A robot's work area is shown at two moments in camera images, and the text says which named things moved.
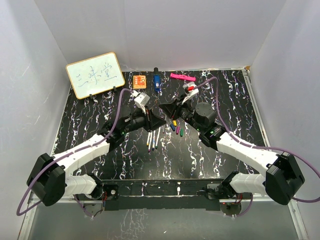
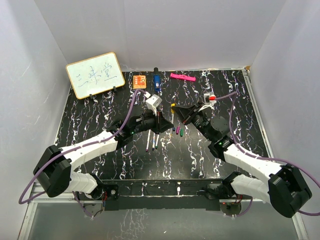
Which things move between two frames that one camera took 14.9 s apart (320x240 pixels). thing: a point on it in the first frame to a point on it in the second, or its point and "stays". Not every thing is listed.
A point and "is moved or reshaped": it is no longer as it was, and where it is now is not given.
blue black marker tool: x=156 y=80 stays
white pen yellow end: x=147 y=143 is moved or reshaped
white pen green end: x=157 y=138 stays
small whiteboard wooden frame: x=93 y=75 stays
